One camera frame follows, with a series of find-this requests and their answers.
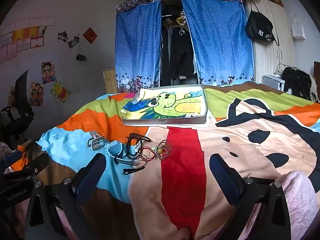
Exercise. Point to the light blue wristwatch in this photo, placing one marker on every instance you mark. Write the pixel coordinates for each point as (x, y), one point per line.
(113, 148)

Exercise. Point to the white storage box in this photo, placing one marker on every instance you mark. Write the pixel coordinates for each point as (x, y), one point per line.
(271, 81)

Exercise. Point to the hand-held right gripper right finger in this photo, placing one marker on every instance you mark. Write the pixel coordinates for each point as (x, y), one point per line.
(222, 175)

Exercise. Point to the brown wooden headboard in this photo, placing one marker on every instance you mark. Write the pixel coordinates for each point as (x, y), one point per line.
(317, 71)

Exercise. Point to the cartoon family wall picture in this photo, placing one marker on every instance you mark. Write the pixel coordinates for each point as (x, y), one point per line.
(37, 93)

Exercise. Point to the black hanging jacket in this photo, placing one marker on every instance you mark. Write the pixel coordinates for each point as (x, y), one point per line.
(181, 52)

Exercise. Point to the person's pink fleece pants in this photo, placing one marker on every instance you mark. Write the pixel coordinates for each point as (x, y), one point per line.
(300, 200)

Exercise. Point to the clear plastic bangle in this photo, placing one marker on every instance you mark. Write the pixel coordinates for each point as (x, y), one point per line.
(170, 146)

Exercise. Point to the silver hair claw clip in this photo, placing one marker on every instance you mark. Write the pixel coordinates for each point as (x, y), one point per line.
(96, 142)

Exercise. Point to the black backpack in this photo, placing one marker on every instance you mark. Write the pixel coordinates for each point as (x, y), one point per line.
(296, 81)

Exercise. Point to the black hair clip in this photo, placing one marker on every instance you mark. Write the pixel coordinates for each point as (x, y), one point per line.
(132, 170)

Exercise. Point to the colourful printed blanket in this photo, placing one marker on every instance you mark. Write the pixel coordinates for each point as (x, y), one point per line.
(250, 135)

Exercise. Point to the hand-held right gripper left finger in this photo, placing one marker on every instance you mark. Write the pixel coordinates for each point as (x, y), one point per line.
(93, 170)

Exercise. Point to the white wardrobe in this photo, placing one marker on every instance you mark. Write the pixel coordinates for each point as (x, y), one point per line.
(282, 55)

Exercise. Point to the small black hanging pouch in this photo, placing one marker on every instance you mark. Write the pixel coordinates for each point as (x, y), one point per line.
(80, 57)

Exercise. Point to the blue dotted curtain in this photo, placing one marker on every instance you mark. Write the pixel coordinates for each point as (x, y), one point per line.
(217, 42)
(137, 47)

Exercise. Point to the row of wall certificates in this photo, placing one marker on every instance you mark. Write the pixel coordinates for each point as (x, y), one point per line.
(25, 37)

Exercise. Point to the white paper bag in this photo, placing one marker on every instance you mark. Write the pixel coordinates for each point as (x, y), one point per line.
(298, 30)

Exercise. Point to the small wall photo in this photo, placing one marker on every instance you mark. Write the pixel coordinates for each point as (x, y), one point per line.
(62, 36)
(73, 42)

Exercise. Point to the cartoon character wall poster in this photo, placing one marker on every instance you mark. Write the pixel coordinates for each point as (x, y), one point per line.
(48, 72)

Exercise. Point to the yellow sun wall picture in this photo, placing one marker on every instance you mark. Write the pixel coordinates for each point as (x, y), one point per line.
(60, 90)

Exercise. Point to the black office chair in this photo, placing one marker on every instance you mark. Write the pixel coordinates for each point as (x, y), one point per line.
(21, 97)

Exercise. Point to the wooden cabinet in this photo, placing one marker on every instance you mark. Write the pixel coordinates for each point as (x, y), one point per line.
(110, 80)

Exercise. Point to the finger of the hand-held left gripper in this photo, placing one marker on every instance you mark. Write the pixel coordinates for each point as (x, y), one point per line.
(37, 164)
(11, 157)

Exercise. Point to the beige garment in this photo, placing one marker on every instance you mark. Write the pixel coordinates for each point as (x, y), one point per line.
(314, 90)

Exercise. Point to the red diamond paper decoration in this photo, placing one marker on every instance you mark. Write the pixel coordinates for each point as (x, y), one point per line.
(90, 35)

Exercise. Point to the green dinosaur drawing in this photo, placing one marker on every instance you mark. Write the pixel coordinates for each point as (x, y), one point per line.
(165, 102)

